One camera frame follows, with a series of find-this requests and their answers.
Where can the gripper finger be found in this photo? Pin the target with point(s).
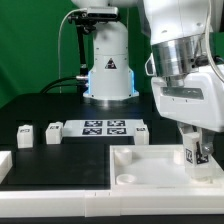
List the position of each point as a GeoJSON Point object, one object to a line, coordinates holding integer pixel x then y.
{"type": "Point", "coordinates": [185, 131]}
{"type": "Point", "coordinates": [205, 143]}

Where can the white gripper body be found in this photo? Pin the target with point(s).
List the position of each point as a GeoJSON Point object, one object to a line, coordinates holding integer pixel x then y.
{"type": "Point", "coordinates": [200, 102]}

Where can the white square table top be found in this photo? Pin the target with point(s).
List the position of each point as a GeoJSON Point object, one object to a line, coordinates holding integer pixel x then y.
{"type": "Point", "coordinates": [156, 167]}

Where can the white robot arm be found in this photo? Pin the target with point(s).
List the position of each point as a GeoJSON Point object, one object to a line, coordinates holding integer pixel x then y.
{"type": "Point", "coordinates": [180, 32]}

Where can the white U-shaped obstacle fence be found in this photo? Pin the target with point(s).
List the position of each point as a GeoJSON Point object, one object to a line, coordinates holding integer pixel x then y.
{"type": "Point", "coordinates": [112, 202]}

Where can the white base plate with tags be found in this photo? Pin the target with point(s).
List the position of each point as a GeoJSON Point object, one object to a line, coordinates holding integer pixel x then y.
{"type": "Point", "coordinates": [101, 128]}

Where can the black camera on stand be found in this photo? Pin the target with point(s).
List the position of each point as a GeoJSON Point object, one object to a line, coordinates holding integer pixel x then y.
{"type": "Point", "coordinates": [85, 21]}

